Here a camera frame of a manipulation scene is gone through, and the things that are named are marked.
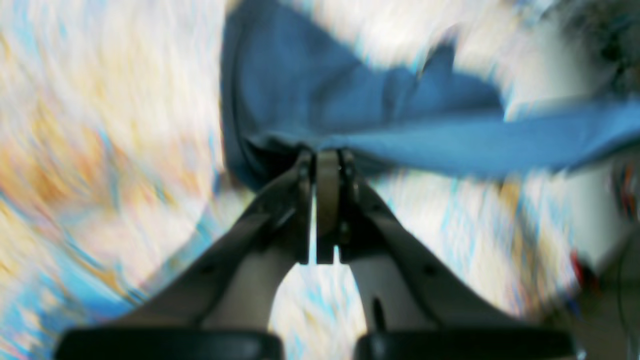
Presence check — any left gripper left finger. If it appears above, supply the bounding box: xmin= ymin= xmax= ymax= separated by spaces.
xmin=54 ymin=151 xmax=313 ymax=360

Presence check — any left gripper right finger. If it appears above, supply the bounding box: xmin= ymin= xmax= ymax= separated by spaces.
xmin=316 ymin=150 xmax=578 ymax=360

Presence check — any dark blue t-shirt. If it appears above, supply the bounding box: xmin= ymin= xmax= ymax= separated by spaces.
xmin=221 ymin=0 xmax=640 ymax=190

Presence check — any patterned tablecloth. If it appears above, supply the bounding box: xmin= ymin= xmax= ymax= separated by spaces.
xmin=1 ymin=0 xmax=578 ymax=360

